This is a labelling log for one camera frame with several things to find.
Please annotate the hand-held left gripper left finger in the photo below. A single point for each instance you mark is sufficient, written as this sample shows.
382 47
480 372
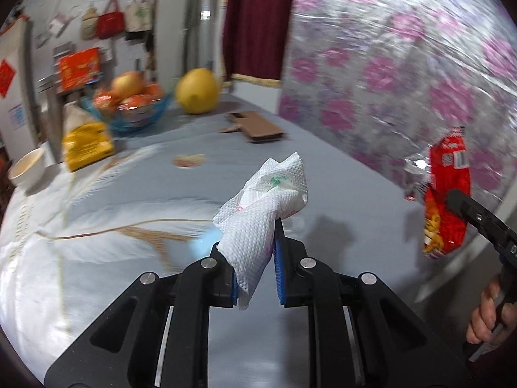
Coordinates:
218 287

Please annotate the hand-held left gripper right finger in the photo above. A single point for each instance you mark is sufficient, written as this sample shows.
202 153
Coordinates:
279 268

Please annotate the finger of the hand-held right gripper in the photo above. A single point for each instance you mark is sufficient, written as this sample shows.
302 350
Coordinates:
480 220

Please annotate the red snack packet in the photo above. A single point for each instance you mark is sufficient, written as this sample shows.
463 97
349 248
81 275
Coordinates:
446 178

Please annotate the white paper towel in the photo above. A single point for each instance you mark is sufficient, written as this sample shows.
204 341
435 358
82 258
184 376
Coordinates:
258 218

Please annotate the person's right hand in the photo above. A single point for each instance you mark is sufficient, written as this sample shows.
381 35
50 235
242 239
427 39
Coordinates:
482 319

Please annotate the blue grey tablecloth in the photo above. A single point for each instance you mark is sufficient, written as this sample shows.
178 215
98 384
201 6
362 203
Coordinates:
343 194

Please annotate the round flat snack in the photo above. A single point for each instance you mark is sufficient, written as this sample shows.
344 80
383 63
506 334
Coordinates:
190 161

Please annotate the brown cardboard piece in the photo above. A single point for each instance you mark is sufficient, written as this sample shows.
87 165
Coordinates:
254 127

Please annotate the floral wrapped mattress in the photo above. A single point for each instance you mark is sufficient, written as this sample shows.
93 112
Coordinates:
404 68

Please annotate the blue glass fruit bowl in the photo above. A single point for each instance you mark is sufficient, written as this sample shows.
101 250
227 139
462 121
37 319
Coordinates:
133 119

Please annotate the yellow plastic bag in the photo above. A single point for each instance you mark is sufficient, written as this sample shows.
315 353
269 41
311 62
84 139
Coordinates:
87 145

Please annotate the yellow pomelo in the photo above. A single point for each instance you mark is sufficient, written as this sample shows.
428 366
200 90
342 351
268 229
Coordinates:
198 91

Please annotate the orange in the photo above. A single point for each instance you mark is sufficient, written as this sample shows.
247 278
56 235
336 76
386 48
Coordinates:
155 89
104 102
135 103

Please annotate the apple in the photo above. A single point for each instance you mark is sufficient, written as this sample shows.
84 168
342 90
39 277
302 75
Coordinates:
127 83

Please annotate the white bowl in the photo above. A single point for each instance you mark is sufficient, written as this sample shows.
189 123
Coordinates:
28 167

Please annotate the dark red curtain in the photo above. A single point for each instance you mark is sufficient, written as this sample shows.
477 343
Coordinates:
258 20

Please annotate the orange red gift box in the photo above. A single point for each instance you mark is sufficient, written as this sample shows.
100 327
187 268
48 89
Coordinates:
78 66

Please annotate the large beige tote bag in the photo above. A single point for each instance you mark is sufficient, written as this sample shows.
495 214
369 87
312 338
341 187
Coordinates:
139 14

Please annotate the red handbag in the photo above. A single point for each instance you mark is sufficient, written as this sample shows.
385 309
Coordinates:
110 24

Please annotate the small beige tote bag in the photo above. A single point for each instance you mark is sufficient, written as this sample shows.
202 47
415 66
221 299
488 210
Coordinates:
89 24

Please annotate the red paper square on fridge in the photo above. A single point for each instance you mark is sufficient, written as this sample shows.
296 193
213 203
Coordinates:
6 79

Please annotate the clear hanging pouch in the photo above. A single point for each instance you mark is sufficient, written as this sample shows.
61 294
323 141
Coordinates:
60 22

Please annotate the white fridge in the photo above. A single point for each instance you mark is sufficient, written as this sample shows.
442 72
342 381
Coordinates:
18 48

